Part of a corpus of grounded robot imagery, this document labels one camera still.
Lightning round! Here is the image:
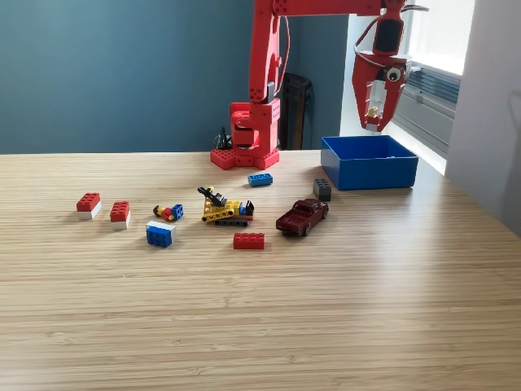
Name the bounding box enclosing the yellow red white brick stack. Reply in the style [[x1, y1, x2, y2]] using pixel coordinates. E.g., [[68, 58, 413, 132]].
[[365, 104, 383, 133]]

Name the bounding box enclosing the blue plastic bin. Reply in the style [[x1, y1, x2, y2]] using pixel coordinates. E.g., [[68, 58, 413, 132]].
[[320, 134, 420, 191]]

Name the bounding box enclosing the grey pleated window blind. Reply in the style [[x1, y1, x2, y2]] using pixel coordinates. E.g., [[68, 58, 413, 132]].
[[402, 64, 462, 108]]

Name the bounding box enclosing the dark folded chair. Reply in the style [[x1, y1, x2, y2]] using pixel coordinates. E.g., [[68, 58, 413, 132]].
[[278, 72, 315, 151]]

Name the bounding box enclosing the dark grey brick stack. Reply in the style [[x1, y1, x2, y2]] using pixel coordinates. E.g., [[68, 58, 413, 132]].
[[312, 178, 332, 203]]

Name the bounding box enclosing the dark red toy car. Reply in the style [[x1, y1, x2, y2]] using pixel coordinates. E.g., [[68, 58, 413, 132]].
[[275, 198, 330, 238]]

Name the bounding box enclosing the small yellow toy digger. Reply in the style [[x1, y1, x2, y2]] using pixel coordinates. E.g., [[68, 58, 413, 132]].
[[197, 185, 256, 226]]

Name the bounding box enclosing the red long brick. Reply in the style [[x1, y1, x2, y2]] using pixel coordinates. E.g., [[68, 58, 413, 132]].
[[233, 232, 266, 251]]

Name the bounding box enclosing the toy figure red blue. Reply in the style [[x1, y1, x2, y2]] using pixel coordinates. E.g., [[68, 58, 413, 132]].
[[152, 203, 185, 222]]

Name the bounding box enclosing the blue and white brick stack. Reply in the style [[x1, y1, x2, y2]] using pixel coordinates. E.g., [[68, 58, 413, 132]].
[[145, 220, 178, 248]]

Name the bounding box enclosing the red and white brick stack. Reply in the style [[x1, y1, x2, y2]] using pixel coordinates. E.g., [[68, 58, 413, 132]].
[[109, 200, 131, 231], [76, 191, 103, 222]]

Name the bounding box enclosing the white window frame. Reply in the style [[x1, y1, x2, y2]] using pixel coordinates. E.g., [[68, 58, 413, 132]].
[[372, 0, 476, 176]]

